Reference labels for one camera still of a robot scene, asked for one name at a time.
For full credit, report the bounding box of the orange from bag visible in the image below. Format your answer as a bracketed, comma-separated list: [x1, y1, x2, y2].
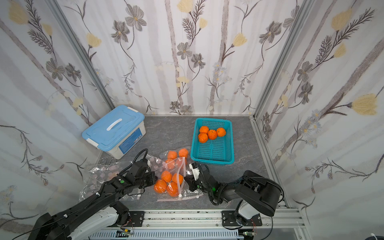
[161, 171, 173, 183]

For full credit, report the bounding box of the clear zip-top bag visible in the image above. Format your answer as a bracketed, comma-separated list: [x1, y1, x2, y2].
[79, 160, 132, 202]
[148, 147, 203, 202]

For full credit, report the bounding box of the clear zip-top bag front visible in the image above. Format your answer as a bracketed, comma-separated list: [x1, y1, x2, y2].
[79, 160, 132, 202]

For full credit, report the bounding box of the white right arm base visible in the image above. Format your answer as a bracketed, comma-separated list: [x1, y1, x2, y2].
[222, 201, 263, 230]

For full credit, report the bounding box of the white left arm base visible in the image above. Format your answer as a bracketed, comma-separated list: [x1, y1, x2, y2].
[67, 200, 145, 240]

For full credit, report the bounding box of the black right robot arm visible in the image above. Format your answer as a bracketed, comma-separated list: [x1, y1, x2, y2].
[187, 162, 284, 217]

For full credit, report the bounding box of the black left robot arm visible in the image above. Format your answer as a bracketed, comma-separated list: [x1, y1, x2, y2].
[14, 149, 158, 240]

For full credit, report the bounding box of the teal plastic basket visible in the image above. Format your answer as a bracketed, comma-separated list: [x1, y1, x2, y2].
[190, 118, 235, 165]

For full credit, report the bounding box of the blue lid storage box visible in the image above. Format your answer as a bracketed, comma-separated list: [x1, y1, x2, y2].
[82, 105, 146, 160]

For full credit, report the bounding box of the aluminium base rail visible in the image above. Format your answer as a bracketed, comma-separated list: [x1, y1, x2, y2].
[62, 208, 307, 240]

